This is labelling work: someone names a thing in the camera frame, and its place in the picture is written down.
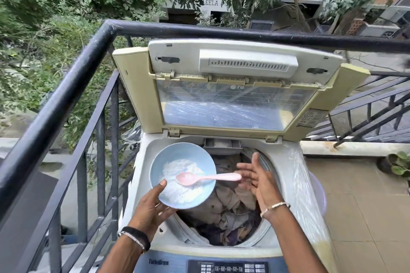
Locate dense green trees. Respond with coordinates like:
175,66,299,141
0,0,231,168

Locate silver beaded bracelet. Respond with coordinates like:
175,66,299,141
117,231,146,251

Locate pink plastic spoon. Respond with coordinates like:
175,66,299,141
175,172,242,186

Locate black wristband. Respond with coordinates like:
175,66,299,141
121,226,151,252

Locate pile of clothes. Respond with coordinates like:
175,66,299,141
179,153,266,246

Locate person's left hand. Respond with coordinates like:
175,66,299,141
127,180,179,240

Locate person's right hand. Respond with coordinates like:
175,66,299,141
235,152,290,218

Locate person's left forearm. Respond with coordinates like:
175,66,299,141
97,234,147,273

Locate white air conditioner unit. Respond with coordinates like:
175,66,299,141
357,22,401,39

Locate lilac plastic tub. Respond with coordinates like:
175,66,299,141
307,170,328,216

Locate black metal balcony railing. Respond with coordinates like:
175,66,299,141
0,19,410,273

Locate white top-load washing machine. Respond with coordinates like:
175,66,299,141
120,132,337,273

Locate cream washing machine lid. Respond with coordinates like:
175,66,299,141
112,39,371,143

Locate grey detergent drawer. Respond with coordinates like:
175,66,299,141
203,138,243,150

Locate light blue bowl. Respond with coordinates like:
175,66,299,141
149,142,217,210

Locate grey concrete building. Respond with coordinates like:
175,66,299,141
157,0,239,26

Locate person's right forearm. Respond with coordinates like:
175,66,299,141
261,206,328,273

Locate silver bangle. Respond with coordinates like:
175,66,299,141
259,201,291,219

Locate white detergent powder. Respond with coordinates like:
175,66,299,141
162,159,205,204

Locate green potted plant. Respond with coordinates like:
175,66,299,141
376,151,410,181

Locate clear plastic cover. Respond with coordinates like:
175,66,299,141
122,121,337,270

